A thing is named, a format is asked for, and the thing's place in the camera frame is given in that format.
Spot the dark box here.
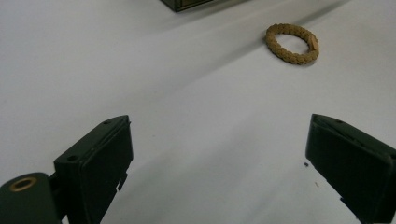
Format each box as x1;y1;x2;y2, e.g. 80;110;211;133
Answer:
160;0;216;13

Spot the tan braided hair tie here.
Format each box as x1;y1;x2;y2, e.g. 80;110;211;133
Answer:
264;22;320;66

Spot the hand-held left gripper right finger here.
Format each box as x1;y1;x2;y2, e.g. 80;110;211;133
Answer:
304;113;396;224

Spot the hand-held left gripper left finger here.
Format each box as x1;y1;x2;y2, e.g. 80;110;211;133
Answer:
53;115;134;224

